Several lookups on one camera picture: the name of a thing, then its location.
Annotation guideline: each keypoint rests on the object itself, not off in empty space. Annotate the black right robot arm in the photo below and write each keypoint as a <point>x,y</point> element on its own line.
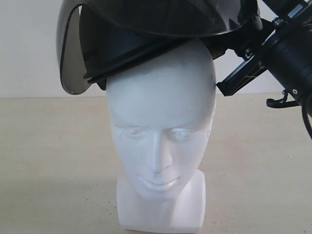
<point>288,100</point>

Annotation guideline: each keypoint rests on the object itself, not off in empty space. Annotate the white mannequin head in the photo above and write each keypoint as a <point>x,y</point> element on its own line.
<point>161,115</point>

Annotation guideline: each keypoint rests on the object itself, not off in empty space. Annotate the black helmet with tinted visor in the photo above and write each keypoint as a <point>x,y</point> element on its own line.
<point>98,38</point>

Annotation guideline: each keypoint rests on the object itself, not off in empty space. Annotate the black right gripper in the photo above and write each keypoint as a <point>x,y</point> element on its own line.
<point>287,54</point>

